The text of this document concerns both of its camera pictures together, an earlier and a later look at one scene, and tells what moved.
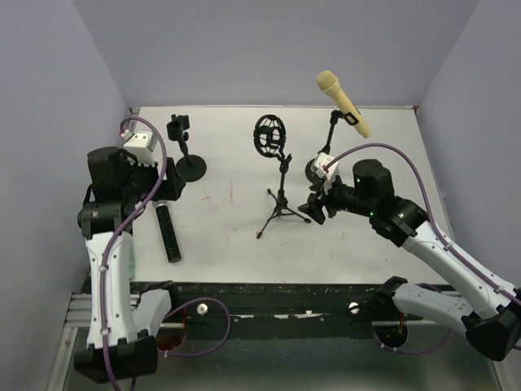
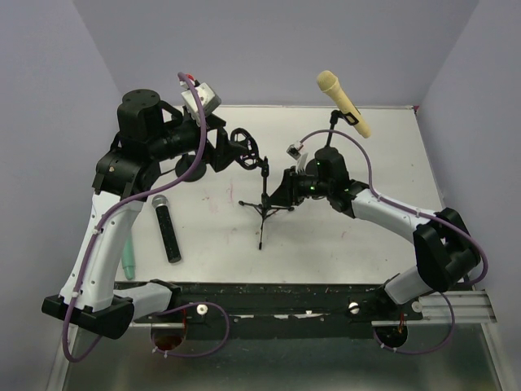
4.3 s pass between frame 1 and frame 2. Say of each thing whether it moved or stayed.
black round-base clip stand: stayed
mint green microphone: stayed
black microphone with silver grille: stayed
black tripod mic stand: moved
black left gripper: moved
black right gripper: moved
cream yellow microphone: stayed
